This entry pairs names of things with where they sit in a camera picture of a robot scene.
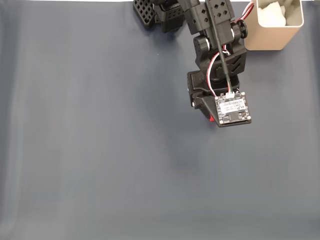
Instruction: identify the beige rounded box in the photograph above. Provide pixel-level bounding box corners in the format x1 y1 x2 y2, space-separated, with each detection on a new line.
242 0 305 52

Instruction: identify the white foam padding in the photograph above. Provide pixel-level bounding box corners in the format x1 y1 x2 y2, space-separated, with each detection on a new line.
257 1 287 28

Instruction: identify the blue-grey table mat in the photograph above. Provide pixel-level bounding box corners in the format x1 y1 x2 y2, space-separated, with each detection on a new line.
0 1 320 240

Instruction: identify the red white black servo wire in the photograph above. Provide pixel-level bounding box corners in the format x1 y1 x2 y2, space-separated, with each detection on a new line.
234 1 255 26
206 48 231 98

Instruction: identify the black camera circuit board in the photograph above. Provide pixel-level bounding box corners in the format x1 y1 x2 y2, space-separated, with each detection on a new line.
214 91 253 129

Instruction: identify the black camera cable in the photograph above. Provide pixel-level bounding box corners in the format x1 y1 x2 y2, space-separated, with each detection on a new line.
204 0 234 96

